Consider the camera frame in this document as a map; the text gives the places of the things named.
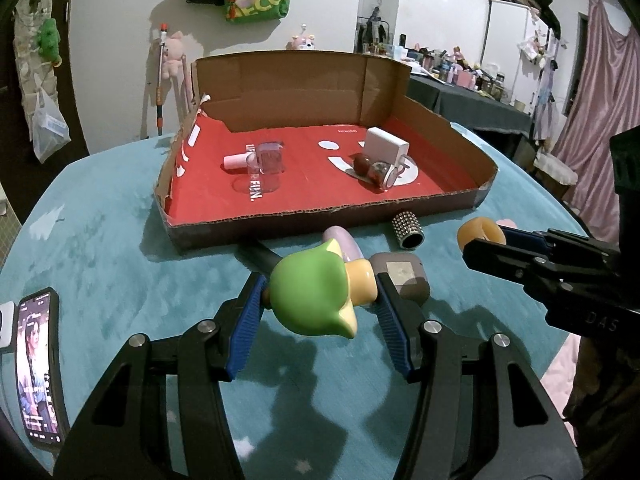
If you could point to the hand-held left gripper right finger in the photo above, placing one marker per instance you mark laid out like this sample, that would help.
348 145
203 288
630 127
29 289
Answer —
395 330

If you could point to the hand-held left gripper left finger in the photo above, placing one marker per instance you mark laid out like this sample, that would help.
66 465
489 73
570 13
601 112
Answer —
245 330

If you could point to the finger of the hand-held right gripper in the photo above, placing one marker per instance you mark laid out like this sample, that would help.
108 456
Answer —
525 237
575 290

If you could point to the brown square case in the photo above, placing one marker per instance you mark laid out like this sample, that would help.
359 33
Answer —
405 280

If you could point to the black nail polish bottle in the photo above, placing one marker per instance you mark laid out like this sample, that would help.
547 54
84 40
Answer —
260 257

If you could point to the green toy figure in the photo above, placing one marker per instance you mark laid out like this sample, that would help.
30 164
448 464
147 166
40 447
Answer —
310 290

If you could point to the cardboard box with red lining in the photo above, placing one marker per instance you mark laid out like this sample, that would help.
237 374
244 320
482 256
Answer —
215 232

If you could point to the studded cylinder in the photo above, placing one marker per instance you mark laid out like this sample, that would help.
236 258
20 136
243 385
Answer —
406 225

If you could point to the lilac egg-shaped case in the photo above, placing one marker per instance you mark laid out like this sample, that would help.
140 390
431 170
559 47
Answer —
337 235

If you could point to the clear glass cup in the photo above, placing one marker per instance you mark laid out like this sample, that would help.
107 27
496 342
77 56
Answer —
255 185

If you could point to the silver metallic ball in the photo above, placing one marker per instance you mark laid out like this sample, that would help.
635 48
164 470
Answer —
382 175

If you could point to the white charger plug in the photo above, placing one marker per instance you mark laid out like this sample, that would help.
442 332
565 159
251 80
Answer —
385 145

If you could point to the brown glossy ball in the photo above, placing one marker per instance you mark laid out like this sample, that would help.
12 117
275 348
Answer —
362 165

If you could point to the purple nail polish bottle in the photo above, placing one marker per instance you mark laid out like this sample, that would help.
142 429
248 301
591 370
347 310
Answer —
270 160

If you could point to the pink curtain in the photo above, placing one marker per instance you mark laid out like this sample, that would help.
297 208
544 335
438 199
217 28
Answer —
595 110

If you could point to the white cushioned stool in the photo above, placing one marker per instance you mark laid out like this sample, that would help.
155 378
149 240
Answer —
555 167

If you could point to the hanging light dress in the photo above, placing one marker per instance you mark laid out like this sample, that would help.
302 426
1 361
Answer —
545 105

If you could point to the dark cluttered table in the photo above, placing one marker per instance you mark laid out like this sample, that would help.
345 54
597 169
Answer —
475 105

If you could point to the white wardrobe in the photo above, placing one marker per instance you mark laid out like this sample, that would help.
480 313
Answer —
505 40

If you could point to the black smartphone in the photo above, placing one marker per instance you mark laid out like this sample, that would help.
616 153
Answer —
37 370

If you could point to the white power bank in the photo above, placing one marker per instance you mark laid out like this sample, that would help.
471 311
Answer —
6 325

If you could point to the white orange mop stick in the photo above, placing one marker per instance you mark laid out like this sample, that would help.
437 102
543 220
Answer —
160 85

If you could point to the white plastic bag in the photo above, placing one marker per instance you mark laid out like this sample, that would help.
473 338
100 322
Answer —
50 130

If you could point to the pink plush toy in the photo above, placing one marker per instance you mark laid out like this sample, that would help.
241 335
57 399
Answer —
172 52

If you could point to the pink fox plush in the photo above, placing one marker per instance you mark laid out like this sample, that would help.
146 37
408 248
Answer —
302 42

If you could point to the dark wooden door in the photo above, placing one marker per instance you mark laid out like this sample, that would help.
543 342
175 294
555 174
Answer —
72 60

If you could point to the clear hanging organizer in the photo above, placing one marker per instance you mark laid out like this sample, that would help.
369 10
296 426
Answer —
25 70

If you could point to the green plush toy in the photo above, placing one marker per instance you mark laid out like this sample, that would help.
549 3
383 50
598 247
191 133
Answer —
49 37

